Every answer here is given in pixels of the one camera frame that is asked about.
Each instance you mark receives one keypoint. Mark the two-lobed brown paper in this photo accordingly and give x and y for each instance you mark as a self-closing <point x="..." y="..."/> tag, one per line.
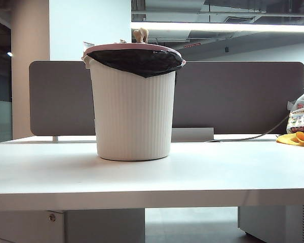
<point x="141" y="35"/>

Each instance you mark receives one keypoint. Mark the white ribbed trash can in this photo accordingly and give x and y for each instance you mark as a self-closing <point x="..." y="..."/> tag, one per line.
<point x="134" y="116"/>

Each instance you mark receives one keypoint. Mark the black trash bag liner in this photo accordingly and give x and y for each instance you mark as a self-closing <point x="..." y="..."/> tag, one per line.
<point x="136" y="60"/>

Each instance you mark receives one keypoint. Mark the grey desk partition panel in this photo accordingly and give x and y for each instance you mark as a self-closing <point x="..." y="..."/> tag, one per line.
<point x="230" y="96"/>

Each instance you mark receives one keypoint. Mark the red ceiling sign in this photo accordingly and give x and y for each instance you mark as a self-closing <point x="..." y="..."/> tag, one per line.
<point x="192" y="45"/>

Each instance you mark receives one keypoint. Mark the white paper label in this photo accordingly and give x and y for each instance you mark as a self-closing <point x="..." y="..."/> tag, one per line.
<point x="86" y="45"/>

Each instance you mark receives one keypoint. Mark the ceiling light strip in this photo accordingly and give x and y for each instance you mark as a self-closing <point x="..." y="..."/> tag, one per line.
<point x="218" y="26"/>

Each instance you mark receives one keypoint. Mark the white drawer cabinet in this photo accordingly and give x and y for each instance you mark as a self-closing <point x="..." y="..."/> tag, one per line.
<point x="91" y="225"/>

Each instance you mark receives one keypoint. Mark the beige building column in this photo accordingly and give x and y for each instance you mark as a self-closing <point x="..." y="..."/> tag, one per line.
<point x="29" y="76"/>

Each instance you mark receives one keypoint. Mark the ceiling air vent grille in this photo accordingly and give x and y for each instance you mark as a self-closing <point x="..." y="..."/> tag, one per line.
<point x="239" y="19"/>

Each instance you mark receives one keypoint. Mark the yellow cloth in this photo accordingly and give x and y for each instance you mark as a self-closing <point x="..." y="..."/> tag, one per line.
<point x="287" y="139"/>

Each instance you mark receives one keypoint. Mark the round cabinet lock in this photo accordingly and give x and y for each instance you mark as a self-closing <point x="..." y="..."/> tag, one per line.
<point x="51" y="217"/>

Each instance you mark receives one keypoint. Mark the plastic bag of sponges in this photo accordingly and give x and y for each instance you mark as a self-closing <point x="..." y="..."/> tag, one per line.
<point x="300" y="116"/>

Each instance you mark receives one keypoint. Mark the white vented cabinet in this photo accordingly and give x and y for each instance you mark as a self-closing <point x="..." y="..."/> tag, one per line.
<point x="273" y="222"/>

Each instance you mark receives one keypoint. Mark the white partition bracket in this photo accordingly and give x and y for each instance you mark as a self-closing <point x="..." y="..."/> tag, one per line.
<point x="55" y="138"/>

